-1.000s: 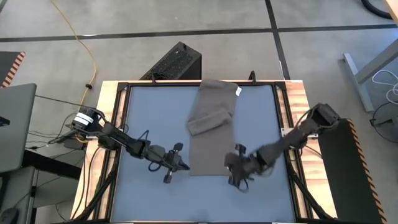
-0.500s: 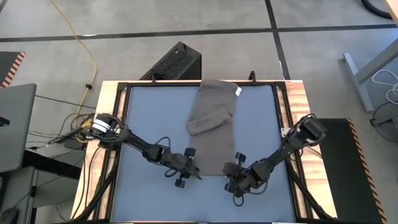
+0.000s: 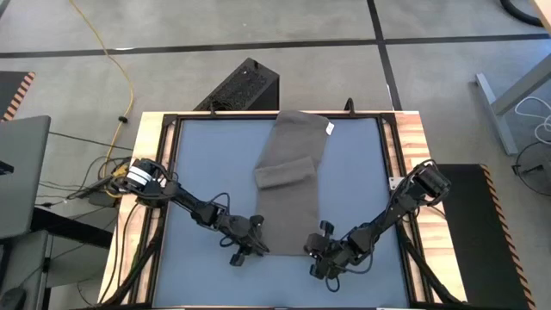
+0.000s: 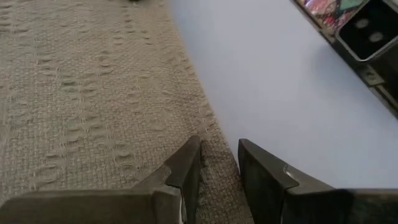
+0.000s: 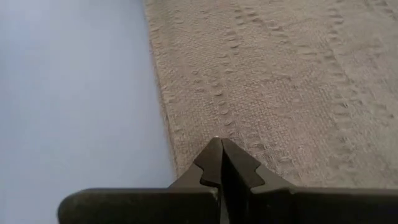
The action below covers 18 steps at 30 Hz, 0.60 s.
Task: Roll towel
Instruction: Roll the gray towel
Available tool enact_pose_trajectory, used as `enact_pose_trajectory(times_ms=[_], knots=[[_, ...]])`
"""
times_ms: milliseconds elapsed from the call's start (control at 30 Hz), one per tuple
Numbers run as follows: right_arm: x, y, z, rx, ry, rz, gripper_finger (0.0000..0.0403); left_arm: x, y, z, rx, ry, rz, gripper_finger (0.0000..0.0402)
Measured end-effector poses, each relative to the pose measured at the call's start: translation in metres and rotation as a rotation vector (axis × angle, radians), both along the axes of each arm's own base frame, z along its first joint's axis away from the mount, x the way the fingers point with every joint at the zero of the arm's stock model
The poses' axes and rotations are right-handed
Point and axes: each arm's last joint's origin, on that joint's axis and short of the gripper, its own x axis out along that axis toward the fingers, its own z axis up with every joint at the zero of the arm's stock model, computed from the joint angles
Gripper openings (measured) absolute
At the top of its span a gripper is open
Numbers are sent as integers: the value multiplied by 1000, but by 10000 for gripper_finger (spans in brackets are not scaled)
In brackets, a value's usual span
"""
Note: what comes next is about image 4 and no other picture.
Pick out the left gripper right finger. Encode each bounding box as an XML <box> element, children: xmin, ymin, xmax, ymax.
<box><xmin>238</xmin><ymin>138</ymin><xmax>354</xmax><ymax>224</ymax></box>

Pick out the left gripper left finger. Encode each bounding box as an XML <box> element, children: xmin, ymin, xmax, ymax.
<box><xmin>133</xmin><ymin>135</ymin><xmax>203</xmax><ymax>224</ymax></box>

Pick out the grey-beige terry towel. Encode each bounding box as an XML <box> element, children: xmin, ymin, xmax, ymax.
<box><xmin>0</xmin><ymin>0</ymin><xmax>254</xmax><ymax>224</ymax></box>

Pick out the silver metal bracket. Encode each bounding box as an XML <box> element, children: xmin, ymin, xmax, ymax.
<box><xmin>357</xmin><ymin>67</ymin><xmax>385</xmax><ymax>87</ymax></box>

